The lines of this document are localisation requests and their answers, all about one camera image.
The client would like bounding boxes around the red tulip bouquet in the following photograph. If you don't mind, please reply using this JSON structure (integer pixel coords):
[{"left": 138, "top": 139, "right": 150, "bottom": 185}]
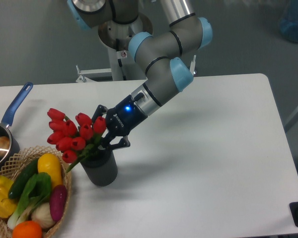
[{"left": 47, "top": 108, "right": 106, "bottom": 172}]

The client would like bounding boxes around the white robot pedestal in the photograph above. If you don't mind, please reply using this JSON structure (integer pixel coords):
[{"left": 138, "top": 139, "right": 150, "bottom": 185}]
[{"left": 98, "top": 13, "right": 153, "bottom": 81}]

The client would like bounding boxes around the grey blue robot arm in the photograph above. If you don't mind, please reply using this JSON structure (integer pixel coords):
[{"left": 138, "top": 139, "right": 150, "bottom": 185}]
[{"left": 67, "top": 0, "right": 213, "bottom": 150}]

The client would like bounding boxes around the green bok choy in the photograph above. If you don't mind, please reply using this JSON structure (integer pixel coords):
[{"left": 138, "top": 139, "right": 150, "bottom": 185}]
[{"left": 7, "top": 172, "right": 52, "bottom": 230}]

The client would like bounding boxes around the yellow squash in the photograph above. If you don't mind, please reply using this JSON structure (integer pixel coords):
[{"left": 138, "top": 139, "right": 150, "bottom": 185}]
[{"left": 37, "top": 153, "right": 63, "bottom": 189}]

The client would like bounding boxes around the white metal base frame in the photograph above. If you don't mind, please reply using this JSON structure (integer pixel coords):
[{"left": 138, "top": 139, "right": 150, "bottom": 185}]
[{"left": 75, "top": 55, "right": 197, "bottom": 83}]

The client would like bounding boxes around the blue handled saucepan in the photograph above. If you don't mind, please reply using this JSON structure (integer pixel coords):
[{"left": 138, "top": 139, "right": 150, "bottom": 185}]
[{"left": 0, "top": 82, "right": 33, "bottom": 170}]

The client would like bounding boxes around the green cucumber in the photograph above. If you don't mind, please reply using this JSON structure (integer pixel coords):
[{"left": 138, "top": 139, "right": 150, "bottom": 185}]
[{"left": 8, "top": 158, "right": 38, "bottom": 199}]

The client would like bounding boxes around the orange fruit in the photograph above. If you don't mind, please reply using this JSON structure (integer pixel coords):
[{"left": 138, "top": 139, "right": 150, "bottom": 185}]
[{"left": 12, "top": 221, "right": 43, "bottom": 238}]

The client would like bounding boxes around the purple eggplant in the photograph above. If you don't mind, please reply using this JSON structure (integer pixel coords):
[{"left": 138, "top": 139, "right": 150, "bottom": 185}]
[{"left": 50, "top": 185, "right": 68, "bottom": 222}]

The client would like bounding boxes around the beige garlic bulb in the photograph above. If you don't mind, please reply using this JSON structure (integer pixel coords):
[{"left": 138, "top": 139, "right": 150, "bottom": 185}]
[{"left": 31, "top": 203, "right": 56, "bottom": 229}]

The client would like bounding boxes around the blue translucent container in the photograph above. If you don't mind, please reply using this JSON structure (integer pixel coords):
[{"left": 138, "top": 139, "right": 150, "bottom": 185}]
[{"left": 279, "top": 0, "right": 298, "bottom": 43}]

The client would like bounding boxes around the yellow bell pepper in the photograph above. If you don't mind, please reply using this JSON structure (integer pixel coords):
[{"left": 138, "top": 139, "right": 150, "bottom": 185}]
[{"left": 0, "top": 175, "right": 18, "bottom": 219}]

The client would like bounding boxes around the dark grey ribbed vase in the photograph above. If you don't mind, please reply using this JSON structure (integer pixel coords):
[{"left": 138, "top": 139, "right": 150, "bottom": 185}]
[{"left": 81, "top": 150, "right": 118, "bottom": 187}]

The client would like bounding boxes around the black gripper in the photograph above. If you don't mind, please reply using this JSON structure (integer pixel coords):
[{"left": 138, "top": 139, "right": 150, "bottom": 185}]
[{"left": 91, "top": 95, "right": 148, "bottom": 150}]

